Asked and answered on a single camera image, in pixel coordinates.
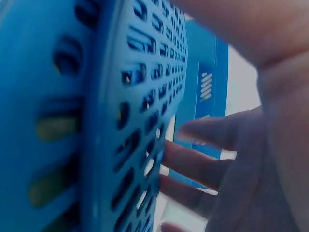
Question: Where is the person's right hand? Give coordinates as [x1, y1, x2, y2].
[159, 0, 309, 232]

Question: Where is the blue and white box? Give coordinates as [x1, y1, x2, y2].
[166, 20, 229, 194]

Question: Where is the blue perforated plastic basket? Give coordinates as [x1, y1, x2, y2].
[0, 0, 189, 232]

